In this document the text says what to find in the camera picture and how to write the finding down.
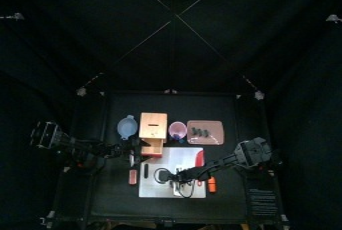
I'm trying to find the white cutting board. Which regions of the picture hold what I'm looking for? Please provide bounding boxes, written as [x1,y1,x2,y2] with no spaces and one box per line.
[138,146,209,199]

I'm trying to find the red toy knife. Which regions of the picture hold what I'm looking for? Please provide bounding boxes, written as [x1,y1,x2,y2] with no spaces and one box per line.
[194,149,206,169]

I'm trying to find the pink square plate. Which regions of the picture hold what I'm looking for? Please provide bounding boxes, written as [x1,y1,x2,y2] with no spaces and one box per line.
[186,119,226,146]

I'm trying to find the wooden drawer with red front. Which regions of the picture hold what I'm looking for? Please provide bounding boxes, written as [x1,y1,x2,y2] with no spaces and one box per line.
[141,137,166,158]

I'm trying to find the light blue bowl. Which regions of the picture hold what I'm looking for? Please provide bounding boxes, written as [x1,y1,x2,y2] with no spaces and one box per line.
[117,114,141,141]

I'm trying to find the wooden box with slot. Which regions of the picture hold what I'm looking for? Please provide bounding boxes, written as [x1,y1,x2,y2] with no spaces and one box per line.
[138,112,170,140]

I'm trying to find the salmon pink toy block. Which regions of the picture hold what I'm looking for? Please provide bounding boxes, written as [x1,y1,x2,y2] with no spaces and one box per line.
[129,169,140,186]

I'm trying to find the orange toy piece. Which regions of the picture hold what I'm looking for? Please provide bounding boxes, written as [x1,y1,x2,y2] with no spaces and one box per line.
[208,176,218,194]

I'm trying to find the pink cup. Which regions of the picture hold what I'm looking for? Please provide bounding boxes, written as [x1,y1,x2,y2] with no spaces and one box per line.
[168,121,189,141]

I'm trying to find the black cable loop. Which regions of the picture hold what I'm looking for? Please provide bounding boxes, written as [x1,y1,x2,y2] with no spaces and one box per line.
[180,180,198,199]

